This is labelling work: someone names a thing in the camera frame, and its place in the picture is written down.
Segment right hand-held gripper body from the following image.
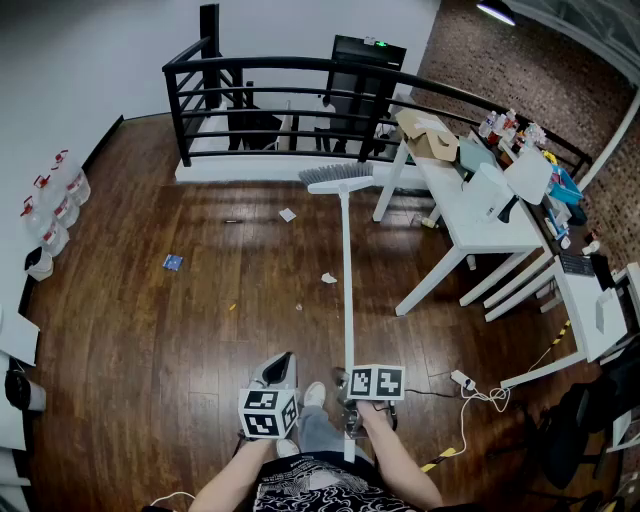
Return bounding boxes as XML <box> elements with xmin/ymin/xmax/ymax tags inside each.
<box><xmin>335</xmin><ymin>366</ymin><xmax>406</xmax><ymax>440</ymax></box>

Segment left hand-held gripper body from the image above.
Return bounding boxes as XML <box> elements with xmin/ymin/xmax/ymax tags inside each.
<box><xmin>237</xmin><ymin>379</ymin><xmax>300</xmax><ymax>442</ymax></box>

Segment white broom with grey bristles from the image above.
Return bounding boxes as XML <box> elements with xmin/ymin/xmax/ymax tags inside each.
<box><xmin>298</xmin><ymin>162</ymin><xmax>375</xmax><ymax>463</ymax></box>

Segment person's right forearm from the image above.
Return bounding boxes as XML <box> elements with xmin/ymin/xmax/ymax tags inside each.
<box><xmin>355</xmin><ymin>402</ymin><xmax>444</xmax><ymax>512</ymax></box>

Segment person's left forearm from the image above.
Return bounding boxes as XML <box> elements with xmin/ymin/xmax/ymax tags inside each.
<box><xmin>187</xmin><ymin>437</ymin><xmax>279</xmax><ymax>512</ymax></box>

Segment person's blue jeans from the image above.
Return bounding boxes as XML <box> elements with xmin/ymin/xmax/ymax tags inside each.
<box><xmin>297</xmin><ymin>404</ymin><xmax>374</xmax><ymax>464</ymax></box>

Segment person's black printed shirt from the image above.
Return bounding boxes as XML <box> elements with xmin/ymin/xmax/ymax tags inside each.
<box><xmin>252</xmin><ymin>452</ymin><xmax>426</xmax><ymax>512</ymax></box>

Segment yellow black tape strip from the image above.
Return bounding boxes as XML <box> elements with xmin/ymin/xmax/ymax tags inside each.
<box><xmin>419</xmin><ymin>446</ymin><xmax>458</xmax><ymax>474</ymax></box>
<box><xmin>549</xmin><ymin>319</ymin><xmax>572</xmax><ymax>348</ymax></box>

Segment long white table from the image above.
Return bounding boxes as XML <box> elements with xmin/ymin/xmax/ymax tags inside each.
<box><xmin>372</xmin><ymin>134</ymin><xmax>554</xmax><ymax>318</ymax></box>

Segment black office chair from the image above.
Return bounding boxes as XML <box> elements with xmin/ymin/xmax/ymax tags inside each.
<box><xmin>524</xmin><ymin>344</ymin><xmax>640</xmax><ymax>501</ymax></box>

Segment small white desk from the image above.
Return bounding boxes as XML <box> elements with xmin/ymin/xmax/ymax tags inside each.
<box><xmin>483</xmin><ymin>254</ymin><xmax>629</xmax><ymax>391</ymax></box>

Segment black keyboard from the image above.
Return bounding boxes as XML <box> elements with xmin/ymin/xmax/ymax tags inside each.
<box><xmin>558</xmin><ymin>252</ymin><xmax>597</xmax><ymax>278</ymax></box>

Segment white bin with black liner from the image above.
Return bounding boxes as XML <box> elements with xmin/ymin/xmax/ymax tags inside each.
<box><xmin>23</xmin><ymin>245</ymin><xmax>55</xmax><ymax>283</ymax></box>
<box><xmin>4</xmin><ymin>372</ymin><xmax>47</xmax><ymax>413</ymax></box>

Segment grey flat monitor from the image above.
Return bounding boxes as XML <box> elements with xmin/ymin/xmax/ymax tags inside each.
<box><xmin>457</xmin><ymin>137</ymin><xmax>501</xmax><ymax>174</ymax></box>

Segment brown cardboard box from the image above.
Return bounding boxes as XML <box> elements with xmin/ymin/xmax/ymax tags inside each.
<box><xmin>394</xmin><ymin>108</ymin><xmax>460</xmax><ymax>163</ymax></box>

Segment white side table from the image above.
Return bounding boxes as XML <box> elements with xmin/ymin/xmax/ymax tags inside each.
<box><xmin>0</xmin><ymin>414</ymin><xmax>31</xmax><ymax>501</ymax></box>

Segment white lampshade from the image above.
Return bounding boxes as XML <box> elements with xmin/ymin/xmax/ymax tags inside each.
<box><xmin>504</xmin><ymin>147</ymin><xmax>554</xmax><ymax>207</ymax></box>

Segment white storage box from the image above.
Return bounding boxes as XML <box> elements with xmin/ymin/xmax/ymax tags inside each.
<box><xmin>0</xmin><ymin>309</ymin><xmax>41</xmax><ymax>367</ymax></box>

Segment blue plastic tray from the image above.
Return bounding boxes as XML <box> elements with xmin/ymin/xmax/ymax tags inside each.
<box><xmin>547</xmin><ymin>167</ymin><xmax>584</xmax><ymax>204</ymax></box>

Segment clear water jug red cap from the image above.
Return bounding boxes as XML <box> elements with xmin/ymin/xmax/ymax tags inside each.
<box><xmin>32</xmin><ymin>173</ymin><xmax>81</xmax><ymax>229</ymax></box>
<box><xmin>49</xmin><ymin>148</ymin><xmax>92</xmax><ymax>206</ymax></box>
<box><xmin>19</xmin><ymin>195</ymin><xmax>71</xmax><ymax>258</ymax></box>

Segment group of bottles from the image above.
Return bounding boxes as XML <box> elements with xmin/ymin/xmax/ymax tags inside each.
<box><xmin>477</xmin><ymin>108</ymin><xmax>549</xmax><ymax>152</ymax></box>

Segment black cabinet with green light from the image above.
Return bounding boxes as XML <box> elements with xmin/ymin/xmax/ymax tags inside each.
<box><xmin>327</xmin><ymin>34</ymin><xmax>408</xmax><ymax>151</ymax></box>

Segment black metal railing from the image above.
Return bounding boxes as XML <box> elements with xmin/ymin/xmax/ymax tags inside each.
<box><xmin>161</xmin><ymin>3</ymin><xmax>594</xmax><ymax>177</ymax></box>

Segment ceiling lamp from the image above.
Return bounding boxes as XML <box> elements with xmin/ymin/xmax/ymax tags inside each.
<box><xmin>475</xmin><ymin>0</ymin><xmax>517</xmax><ymax>28</ymax></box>

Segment white power adapter with cable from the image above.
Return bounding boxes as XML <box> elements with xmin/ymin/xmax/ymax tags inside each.
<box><xmin>449</xmin><ymin>344</ymin><xmax>566</xmax><ymax>457</ymax></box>

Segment white cable with yellow clip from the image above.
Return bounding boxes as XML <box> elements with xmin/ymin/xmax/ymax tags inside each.
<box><xmin>149</xmin><ymin>491</ymin><xmax>197</xmax><ymax>509</ymax></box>

